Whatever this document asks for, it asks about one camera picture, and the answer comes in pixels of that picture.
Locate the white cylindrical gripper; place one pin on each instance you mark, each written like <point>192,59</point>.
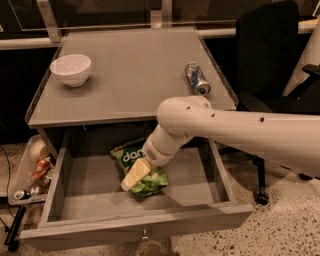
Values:
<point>154,156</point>

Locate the green rice chip bag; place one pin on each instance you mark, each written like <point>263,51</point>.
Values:
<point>126,155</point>

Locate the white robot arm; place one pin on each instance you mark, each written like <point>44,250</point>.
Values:
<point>290,140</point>

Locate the grey wooden open drawer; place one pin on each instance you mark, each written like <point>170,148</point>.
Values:
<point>86,206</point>

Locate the metal drawer knob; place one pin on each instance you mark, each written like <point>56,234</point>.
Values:
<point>144,235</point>

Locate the grey counter cabinet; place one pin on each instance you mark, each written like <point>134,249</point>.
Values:
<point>132,72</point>

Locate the red soda can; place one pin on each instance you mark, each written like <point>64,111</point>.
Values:
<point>41,169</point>

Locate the beige round object in bin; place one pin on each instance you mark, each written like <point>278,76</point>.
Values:
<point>38,150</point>

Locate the blue soda can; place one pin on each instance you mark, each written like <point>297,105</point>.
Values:
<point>196,79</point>

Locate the clear plastic side bin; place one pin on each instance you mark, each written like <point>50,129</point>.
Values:
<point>26,167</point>

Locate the dark soda can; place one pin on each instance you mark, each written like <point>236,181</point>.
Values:
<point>21,194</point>

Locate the white ceramic bowl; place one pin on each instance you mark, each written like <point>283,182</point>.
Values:
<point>72,70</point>

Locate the black stand leg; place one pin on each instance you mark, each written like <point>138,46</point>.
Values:
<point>10,242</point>

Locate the black office chair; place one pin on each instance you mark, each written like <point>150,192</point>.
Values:
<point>267,40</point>

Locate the metal rail bracket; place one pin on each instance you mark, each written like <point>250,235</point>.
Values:
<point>49,20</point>

